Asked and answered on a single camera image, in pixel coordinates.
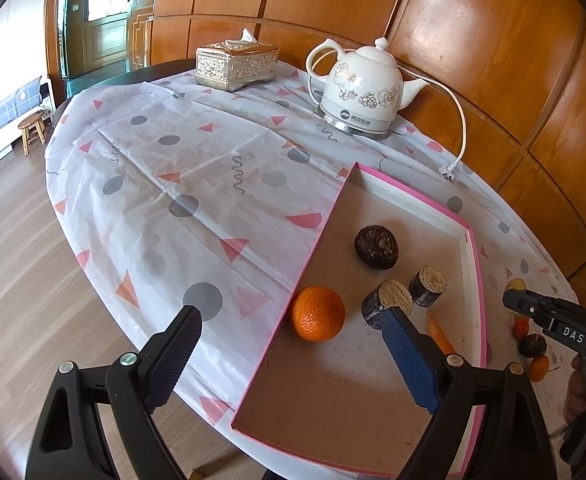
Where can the dark passion fruit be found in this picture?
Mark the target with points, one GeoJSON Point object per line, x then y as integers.
{"type": "Point", "coordinates": [377, 244]}
{"type": "Point", "coordinates": [533, 346]}

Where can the yellow longan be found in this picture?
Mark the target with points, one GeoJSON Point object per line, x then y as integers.
{"type": "Point", "coordinates": [517, 285]}

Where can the red tomato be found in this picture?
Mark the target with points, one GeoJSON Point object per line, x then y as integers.
{"type": "Point", "coordinates": [521, 328]}

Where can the white floral ceramic kettle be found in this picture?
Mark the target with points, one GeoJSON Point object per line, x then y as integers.
{"type": "Point", "coordinates": [358, 95]}

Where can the orange mandarin with stem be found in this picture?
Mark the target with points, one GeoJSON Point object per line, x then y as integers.
{"type": "Point", "coordinates": [539, 367]}

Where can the white patterned tablecloth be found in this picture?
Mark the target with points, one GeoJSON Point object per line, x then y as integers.
{"type": "Point", "coordinates": [173, 160]}

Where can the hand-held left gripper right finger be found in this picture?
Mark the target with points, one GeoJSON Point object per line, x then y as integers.
{"type": "Point", "coordinates": [413, 360]}

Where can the small sugarcane piece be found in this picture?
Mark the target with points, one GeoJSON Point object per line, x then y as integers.
{"type": "Point", "coordinates": [425, 290]}

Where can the large sugarcane piece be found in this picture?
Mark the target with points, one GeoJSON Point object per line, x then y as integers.
{"type": "Point", "coordinates": [378, 305]}

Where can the stemless orange mandarin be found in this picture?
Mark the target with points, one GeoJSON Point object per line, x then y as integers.
{"type": "Point", "coordinates": [318, 313]}

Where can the pink-edged cardboard tray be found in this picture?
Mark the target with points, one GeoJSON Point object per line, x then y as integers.
{"type": "Point", "coordinates": [353, 385]}

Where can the small orange carrot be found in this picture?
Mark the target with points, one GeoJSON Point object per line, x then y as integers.
{"type": "Point", "coordinates": [438, 332]}

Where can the silver ornate tissue box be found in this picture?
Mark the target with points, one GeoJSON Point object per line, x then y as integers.
{"type": "Point", "coordinates": [238, 67]}

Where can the small wooden stool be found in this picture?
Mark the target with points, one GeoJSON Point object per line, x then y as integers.
{"type": "Point", "coordinates": [32, 121]}

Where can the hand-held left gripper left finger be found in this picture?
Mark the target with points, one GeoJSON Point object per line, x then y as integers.
{"type": "Point", "coordinates": [173, 360]}

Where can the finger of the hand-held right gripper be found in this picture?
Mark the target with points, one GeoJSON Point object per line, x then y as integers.
{"type": "Point", "coordinates": [523, 302]}

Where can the wooden door with glass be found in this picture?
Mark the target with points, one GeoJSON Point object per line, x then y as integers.
{"type": "Point", "coordinates": [105, 40]}

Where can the blue plaid sofa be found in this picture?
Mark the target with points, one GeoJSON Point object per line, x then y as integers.
{"type": "Point", "coordinates": [3, 105]}

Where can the person's right hand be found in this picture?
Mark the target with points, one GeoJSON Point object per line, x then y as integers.
{"type": "Point", "coordinates": [584, 390]}

